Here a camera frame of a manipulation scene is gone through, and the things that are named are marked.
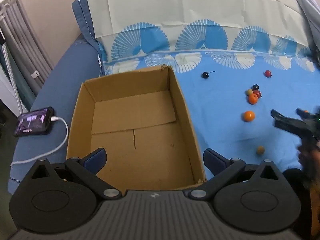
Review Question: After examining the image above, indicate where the grey curtain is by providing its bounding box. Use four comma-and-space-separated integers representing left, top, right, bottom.
0, 0, 54, 110

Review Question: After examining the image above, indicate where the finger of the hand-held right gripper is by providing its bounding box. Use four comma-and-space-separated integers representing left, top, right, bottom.
271, 109, 302, 133
296, 108, 313, 122

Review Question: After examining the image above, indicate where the white charging cable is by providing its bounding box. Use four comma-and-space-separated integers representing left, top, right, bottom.
10, 116, 69, 167

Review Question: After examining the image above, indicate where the person's right hand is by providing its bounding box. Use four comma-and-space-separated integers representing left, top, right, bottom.
297, 144, 320, 188

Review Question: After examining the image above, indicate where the black smartphone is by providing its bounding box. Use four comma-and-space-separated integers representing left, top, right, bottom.
13, 107, 55, 137

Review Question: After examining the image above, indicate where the blue fan-print bed sheet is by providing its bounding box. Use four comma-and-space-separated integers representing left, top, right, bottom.
86, 0, 320, 188

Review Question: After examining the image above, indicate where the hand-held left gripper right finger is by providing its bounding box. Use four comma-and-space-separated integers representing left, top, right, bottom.
187, 149, 288, 200

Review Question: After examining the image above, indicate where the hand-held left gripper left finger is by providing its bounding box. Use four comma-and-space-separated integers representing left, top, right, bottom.
19, 148, 123, 200

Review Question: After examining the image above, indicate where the light blue crumpled cloth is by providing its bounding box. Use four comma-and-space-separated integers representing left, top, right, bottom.
280, 0, 320, 68

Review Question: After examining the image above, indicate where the cardboard box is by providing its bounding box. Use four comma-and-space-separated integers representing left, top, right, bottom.
66, 65, 207, 197

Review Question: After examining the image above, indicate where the braided white hose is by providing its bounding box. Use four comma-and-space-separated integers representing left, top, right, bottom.
1, 30, 22, 115

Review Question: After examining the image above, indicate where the white cabinet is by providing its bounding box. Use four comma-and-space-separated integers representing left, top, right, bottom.
0, 72, 22, 120

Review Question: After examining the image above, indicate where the blue fabric sofa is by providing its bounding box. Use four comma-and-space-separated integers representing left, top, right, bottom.
7, 0, 105, 195

